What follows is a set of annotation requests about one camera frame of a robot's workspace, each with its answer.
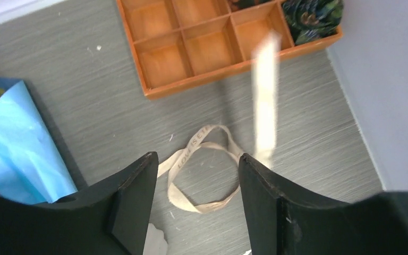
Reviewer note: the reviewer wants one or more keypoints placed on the dark fabric piece middle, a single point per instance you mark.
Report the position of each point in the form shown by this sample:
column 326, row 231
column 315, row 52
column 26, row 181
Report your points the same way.
column 237, row 5

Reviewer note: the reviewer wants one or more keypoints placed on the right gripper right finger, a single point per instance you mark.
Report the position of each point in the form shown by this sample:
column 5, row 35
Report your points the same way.
column 285, row 218

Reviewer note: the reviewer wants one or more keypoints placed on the blue wrapping paper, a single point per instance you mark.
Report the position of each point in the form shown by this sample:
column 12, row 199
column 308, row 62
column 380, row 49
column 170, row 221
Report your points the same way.
column 31, row 168

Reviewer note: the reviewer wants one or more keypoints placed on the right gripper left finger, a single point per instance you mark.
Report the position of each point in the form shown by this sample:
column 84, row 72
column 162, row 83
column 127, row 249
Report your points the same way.
column 108, row 217

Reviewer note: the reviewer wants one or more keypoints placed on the dark rolled fabric bottom-right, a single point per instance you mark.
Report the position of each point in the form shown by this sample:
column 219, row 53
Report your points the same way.
column 310, row 20

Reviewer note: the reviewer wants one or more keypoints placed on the beige printed ribbon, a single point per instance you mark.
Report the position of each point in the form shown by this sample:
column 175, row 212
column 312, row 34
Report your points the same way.
column 265, row 78

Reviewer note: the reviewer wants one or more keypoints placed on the orange compartment tray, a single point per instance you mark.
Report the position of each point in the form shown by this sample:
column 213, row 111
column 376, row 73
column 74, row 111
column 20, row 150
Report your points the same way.
column 178, row 45

